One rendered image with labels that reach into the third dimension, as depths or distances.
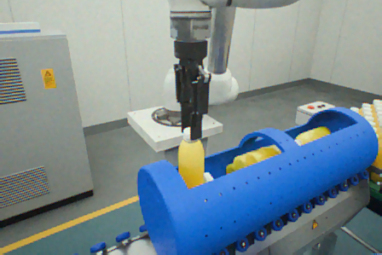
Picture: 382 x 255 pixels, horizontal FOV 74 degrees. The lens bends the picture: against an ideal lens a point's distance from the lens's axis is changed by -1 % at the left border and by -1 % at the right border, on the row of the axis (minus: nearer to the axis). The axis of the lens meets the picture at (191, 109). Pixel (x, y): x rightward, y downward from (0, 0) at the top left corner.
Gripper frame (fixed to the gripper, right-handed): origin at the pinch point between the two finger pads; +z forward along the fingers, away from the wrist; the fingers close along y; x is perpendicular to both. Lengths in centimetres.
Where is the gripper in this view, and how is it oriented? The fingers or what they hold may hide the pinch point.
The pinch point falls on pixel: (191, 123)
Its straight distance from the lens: 63.7
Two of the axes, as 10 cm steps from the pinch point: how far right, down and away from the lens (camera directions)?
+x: 8.6, -2.0, 4.7
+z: 0.1, 9.3, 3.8
